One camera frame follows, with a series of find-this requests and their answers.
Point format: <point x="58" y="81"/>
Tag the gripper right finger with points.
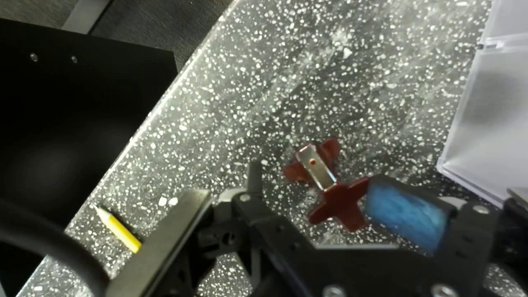
<point x="466" y="231"/>

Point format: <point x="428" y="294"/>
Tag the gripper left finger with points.
<point x="251" y="214"/>

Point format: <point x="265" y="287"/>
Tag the red spool toy with metal bar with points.
<point x="340" y="202"/>

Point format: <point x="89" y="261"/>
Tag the white translucent plastic container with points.
<point x="491" y="123"/>

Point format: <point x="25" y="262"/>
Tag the yellow pencil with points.
<point x="119" y="230"/>

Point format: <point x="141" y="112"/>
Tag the black metal panel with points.
<point x="62" y="123"/>

